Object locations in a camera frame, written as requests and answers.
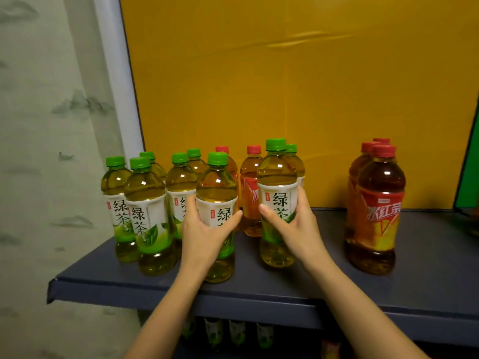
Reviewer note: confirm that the dark grey shelf board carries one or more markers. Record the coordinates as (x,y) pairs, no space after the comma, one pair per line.
(430,250)

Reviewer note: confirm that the person's left hand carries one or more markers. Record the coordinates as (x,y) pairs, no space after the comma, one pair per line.
(202,243)

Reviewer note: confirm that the person's left forearm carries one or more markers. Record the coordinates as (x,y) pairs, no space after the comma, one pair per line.
(168,314)

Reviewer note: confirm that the red-capped amber tea bottle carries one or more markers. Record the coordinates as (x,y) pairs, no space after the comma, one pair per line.
(251,190)
(232,168)
(380,205)
(351,183)

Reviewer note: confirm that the person's right forearm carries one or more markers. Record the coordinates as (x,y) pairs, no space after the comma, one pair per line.
(366,314)

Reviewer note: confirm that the orange backing board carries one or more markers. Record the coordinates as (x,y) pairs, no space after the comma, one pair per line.
(299,89)

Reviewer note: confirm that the person's right hand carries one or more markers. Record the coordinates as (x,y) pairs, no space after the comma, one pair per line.
(303,239)

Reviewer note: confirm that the green-capped pale tea bottle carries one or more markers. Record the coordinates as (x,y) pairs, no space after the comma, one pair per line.
(114,183)
(181,183)
(155,168)
(277,175)
(147,220)
(217,186)

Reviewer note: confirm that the white shelf side post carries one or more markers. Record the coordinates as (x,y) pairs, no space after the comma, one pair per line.
(121,89)

